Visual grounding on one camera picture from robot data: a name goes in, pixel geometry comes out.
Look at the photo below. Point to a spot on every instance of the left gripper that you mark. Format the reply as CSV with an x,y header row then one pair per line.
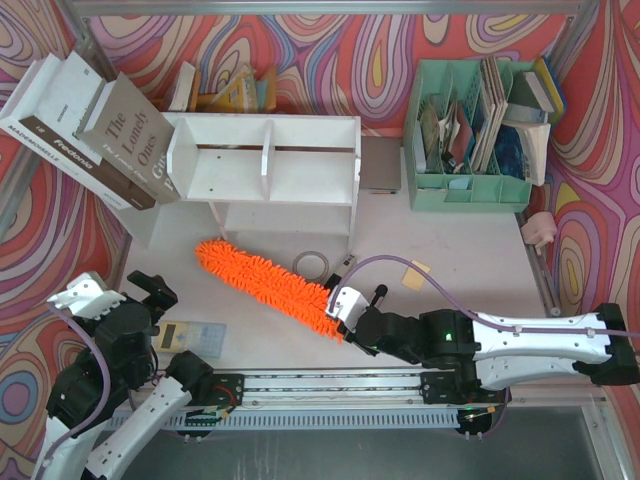
x,y
151,288

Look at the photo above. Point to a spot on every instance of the black white marker pen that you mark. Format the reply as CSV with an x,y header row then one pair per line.
x,y
380,293

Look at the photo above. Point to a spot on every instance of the orange microfiber duster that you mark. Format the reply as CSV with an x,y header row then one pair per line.
x,y
269,284

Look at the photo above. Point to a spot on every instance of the clear tape roll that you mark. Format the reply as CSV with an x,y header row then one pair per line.
x,y
311,265

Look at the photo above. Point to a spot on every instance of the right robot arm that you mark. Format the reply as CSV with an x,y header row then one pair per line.
x,y
469,361

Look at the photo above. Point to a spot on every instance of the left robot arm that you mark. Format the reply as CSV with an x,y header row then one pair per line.
x,y
83,400

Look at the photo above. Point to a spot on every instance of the white wooden bookshelf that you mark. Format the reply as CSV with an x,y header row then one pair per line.
x,y
270,172

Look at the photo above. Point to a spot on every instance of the yellow sticky note pad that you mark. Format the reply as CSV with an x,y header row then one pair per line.
x,y
412,279

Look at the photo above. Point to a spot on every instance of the yellow grey calculator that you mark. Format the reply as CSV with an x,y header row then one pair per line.
x,y
203,339

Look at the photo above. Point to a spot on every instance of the black grey stapler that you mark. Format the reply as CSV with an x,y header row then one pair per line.
x,y
343,268

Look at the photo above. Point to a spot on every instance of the pink piggy figurine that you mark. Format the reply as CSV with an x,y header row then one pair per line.
x,y
539,230

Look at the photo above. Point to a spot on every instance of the large grey white book stack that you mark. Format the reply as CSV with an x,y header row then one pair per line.
x,y
106,135

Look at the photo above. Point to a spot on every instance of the grey notebook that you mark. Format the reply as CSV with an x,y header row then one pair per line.
x,y
380,163

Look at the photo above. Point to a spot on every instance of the mint green desk organizer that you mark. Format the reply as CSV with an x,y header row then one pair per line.
x,y
453,161

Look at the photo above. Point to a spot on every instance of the small books behind shelf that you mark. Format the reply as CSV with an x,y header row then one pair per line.
x,y
243,93

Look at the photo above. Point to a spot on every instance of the white books beside organizer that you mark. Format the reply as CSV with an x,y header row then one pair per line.
x,y
536,104

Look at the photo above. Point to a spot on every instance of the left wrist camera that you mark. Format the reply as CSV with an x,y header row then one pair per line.
x,y
87,296

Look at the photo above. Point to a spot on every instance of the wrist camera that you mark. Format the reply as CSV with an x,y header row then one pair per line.
x,y
347,306
87,296

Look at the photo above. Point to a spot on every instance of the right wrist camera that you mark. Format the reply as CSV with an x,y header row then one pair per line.
x,y
347,306

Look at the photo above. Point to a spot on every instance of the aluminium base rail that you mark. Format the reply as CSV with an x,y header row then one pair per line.
x,y
309,389

